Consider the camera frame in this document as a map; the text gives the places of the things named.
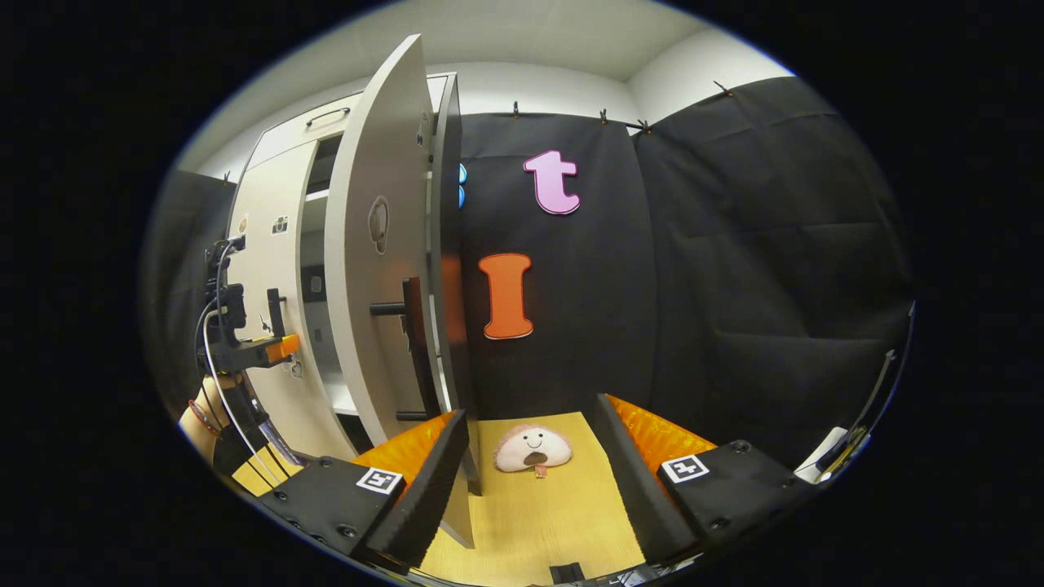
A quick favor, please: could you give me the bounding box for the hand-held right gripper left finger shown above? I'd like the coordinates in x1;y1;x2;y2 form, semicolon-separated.
257;409;470;572

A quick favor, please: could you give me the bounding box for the white cable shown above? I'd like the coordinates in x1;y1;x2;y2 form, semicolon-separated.
201;308;282;483

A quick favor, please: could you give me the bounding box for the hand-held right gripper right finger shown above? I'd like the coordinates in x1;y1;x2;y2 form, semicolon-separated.
594;394;816;563

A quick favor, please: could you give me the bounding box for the cream cabinet door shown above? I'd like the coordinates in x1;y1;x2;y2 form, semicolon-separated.
325;34;482;549
227;140;360;461

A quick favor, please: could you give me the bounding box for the cream double-door shoe cabinet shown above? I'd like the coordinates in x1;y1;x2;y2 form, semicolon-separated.
224;72;482;498

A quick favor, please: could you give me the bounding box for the red wrist bracelet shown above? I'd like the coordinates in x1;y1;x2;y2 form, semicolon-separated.
187;399;223;438

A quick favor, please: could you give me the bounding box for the smiling plush toy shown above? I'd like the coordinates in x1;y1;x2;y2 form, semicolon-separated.
493;424;573;479

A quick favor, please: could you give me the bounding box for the black backdrop cloth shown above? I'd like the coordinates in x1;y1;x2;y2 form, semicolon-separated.
139;76;913;470

